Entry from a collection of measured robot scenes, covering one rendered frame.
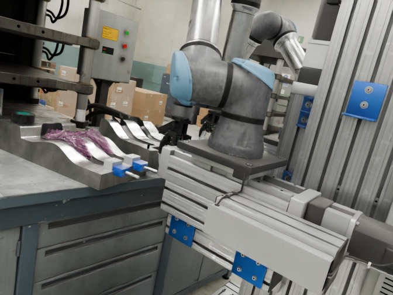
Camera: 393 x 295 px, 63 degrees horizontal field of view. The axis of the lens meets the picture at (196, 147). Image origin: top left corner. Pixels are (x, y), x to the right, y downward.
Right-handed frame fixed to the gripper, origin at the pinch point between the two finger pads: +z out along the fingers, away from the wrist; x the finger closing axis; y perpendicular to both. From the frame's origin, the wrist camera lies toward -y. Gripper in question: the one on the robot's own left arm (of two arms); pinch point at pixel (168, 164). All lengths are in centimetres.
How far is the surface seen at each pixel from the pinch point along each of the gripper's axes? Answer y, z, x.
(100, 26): -93, -53, -5
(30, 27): -79, -43, -43
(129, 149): -15.8, -0.9, -10.4
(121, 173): 13.1, -0.9, -25.5
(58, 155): -2.8, -1.5, -41.7
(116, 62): -96, -35, 9
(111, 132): -29.9, -4.4, -13.6
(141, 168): 7.8, -0.9, -15.9
